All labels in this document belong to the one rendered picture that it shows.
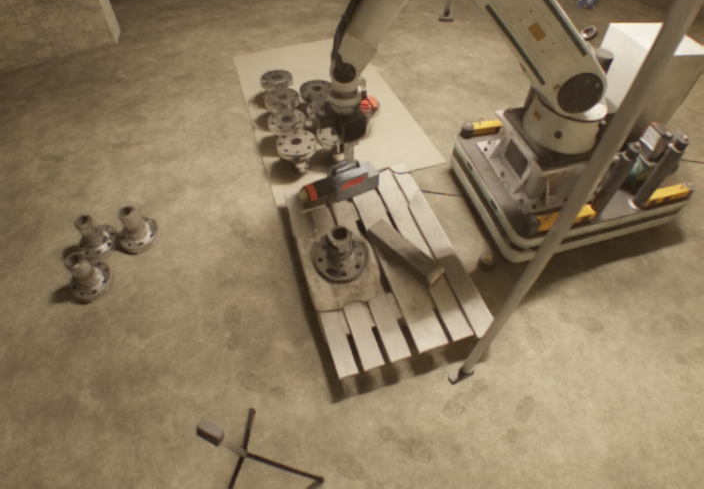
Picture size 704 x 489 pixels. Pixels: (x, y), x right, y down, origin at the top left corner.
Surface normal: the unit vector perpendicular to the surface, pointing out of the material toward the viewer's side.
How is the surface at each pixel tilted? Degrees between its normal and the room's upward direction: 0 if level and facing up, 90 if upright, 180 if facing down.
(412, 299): 0
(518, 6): 90
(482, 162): 0
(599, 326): 0
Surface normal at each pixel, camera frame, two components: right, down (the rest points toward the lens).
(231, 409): 0.00, -0.62
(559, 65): 0.01, 0.78
